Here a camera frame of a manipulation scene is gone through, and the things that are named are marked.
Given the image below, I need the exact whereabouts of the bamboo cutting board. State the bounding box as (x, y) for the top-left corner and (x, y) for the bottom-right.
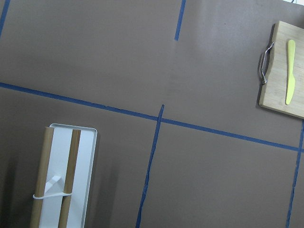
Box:
(258, 21), (304, 119)

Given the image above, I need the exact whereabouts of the white rack tray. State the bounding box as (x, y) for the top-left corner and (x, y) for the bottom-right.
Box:
(33, 123), (97, 228)

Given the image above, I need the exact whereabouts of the yellow plastic knife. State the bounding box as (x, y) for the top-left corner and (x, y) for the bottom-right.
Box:
(285, 40), (295, 105)

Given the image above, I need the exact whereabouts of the wooden rod outer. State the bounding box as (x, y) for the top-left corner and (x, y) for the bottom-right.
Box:
(29, 127), (54, 228)

